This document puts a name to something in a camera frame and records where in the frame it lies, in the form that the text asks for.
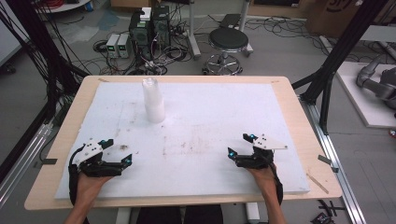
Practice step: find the grey metal stand leg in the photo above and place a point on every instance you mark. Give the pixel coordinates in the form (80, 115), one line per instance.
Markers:
(246, 25)
(193, 34)

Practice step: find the person's dark trouser legs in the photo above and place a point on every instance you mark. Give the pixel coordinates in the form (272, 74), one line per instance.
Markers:
(180, 216)

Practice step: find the black computer tower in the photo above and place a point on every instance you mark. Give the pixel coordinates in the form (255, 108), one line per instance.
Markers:
(140, 37)
(161, 28)

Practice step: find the white foam board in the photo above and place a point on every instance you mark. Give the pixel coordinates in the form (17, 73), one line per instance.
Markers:
(202, 109)

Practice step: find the white plastic bottle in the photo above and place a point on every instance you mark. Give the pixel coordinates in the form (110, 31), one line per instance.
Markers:
(154, 104)

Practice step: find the aluminium floor rail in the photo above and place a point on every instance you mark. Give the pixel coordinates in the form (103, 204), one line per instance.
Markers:
(336, 161)
(25, 158)

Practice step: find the person's left hand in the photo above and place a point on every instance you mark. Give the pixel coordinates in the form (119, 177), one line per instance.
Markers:
(87, 188)

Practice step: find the black round stool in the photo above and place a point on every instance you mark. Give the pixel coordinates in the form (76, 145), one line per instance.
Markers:
(228, 39)

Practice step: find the flat black floor pad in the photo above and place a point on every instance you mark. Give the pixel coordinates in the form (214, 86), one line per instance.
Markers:
(230, 20)

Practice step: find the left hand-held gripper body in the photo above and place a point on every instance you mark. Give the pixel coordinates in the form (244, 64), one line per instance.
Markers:
(93, 166)

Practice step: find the white platform board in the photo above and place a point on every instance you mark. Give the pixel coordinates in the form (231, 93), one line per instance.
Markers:
(364, 105)

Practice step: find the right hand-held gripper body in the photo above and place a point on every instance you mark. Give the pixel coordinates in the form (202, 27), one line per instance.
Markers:
(260, 158)

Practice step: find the small white box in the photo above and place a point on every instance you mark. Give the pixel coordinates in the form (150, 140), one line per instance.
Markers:
(145, 14)

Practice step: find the person's right hand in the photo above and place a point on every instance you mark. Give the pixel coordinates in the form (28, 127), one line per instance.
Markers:
(267, 182)

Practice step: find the black metal frame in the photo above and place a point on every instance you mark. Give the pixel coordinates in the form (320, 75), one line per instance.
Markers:
(339, 53)

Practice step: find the black tape strip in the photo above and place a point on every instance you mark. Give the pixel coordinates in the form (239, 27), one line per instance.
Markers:
(324, 160)
(49, 161)

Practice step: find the brown cardboard box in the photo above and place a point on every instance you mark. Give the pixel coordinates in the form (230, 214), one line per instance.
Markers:
(336, 17)

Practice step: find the white table leg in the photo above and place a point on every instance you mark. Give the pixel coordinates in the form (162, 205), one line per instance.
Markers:
(252, 214)
(124, 216)

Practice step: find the grey bench power supply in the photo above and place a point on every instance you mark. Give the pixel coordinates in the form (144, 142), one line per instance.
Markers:
(112, 46)
(124, 46)

